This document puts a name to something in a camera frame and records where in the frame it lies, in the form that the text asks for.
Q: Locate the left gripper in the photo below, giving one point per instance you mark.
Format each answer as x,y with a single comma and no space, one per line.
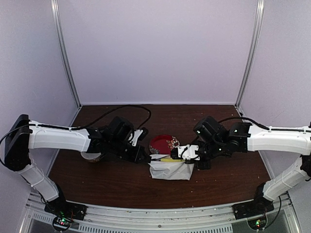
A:
135,157

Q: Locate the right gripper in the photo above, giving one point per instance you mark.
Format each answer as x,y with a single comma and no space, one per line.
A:
205,165

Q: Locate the white zipper pouch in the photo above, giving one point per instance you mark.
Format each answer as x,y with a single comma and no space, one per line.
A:
169,171

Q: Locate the yellow sponge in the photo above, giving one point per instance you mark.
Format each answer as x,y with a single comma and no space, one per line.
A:
170,160

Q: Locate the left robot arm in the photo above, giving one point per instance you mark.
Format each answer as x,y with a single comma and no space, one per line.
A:
119,137

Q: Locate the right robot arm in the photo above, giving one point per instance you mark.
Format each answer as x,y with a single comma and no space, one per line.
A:
249,135

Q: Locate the red floral plate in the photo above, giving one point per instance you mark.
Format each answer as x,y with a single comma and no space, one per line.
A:
163,144

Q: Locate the white ceramic bowl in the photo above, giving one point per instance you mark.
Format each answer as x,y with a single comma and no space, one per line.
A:
92,157

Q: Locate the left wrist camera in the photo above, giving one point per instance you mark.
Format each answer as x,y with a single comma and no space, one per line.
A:
137,135

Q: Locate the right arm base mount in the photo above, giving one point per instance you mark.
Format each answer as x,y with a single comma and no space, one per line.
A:
252,208

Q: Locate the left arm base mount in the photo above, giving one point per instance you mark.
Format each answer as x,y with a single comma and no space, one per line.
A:
65,209

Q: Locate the front aluminium rail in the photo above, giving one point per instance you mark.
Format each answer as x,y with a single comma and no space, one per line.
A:
211,219

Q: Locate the right aluminium frame post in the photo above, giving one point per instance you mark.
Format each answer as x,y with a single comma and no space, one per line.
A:
259,15

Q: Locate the aluminium frame post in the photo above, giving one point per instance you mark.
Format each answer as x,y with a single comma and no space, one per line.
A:
259,15
64,55

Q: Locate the left aluminium frame post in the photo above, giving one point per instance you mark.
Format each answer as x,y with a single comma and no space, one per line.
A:
64,55

